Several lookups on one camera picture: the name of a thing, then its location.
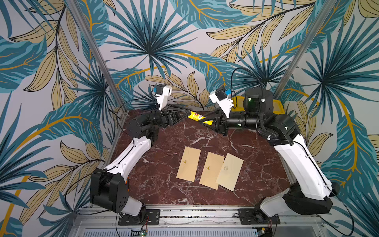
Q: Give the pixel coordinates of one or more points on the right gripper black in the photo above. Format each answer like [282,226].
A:
[223,124]

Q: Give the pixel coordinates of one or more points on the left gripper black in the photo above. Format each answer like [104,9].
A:
[169,116]

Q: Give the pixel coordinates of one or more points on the yellow glue stick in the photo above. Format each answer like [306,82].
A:
[203,120]

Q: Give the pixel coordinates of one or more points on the manila envelope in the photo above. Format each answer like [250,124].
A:
[211,170]
[188,165]
[229,172]

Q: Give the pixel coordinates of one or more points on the yellow glue stick cap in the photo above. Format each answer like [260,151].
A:
[194,116]

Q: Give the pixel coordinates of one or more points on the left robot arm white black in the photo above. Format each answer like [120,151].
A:
[109,186]

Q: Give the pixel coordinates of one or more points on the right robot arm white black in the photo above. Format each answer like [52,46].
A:
[311,193]

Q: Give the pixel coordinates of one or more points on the yellow black toolbox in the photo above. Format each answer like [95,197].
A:
[238,102]

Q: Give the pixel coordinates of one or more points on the orange adjustable wrench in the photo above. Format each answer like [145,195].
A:
[127,183]

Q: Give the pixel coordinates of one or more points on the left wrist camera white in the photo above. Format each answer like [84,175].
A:
[162,93]

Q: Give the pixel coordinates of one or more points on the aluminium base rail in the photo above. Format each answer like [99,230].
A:
[194,221]

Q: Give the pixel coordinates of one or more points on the right aluminium corner post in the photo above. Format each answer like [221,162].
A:
[309,37]

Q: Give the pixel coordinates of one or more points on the aluminium corner post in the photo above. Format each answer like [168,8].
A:
[309,37]
[87,33]

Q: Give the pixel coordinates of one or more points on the left aluminium corner post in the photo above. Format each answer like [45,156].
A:
[87,33]

